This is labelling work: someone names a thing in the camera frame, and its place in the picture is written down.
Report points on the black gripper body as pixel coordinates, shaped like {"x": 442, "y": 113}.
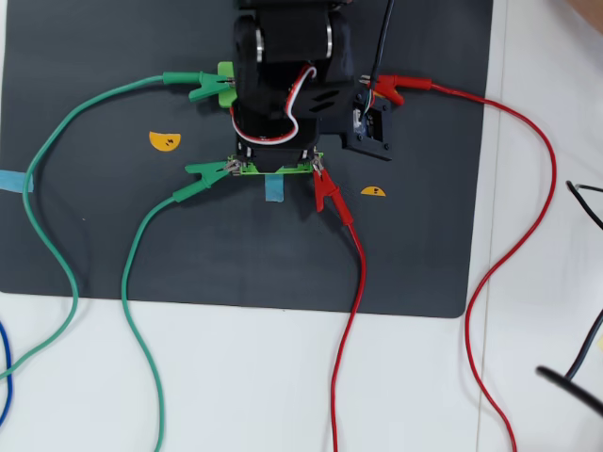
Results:
{"x": 279, "y": 159}

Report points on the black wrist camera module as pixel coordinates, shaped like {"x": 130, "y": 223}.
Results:
{"x": 377, "y": 146}

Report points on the dark grey work mat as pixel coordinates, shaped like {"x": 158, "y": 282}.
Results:
{"x": 235, "y": 259}

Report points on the red alligator clip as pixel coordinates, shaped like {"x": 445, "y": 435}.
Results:
{"x": 325, "y": 188}
{"x": 400, "y": 85}

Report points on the green alligator clip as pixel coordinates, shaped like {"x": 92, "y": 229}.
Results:
{"x": 207, "y": 172}
{"x": 202, "y": 87}

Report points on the blue masking tape strip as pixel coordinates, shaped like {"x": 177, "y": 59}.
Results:
{"x": 274, "y": 188}

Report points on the orange sticker lightning mark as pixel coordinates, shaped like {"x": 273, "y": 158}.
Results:
{"x": 165, "y": 141}

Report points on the short blue tape piece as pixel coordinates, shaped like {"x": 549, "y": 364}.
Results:
{"x": 11, "y": 181}

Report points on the orange sticker battery mark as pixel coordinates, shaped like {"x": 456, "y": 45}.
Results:
{"x": 373, "y": 191}

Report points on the green bulb holder board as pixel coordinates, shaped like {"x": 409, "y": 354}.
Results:
{"x": 226, "y": 99}

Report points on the green battery holder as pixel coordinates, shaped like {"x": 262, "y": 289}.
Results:
{"x": 294, "y": 169}

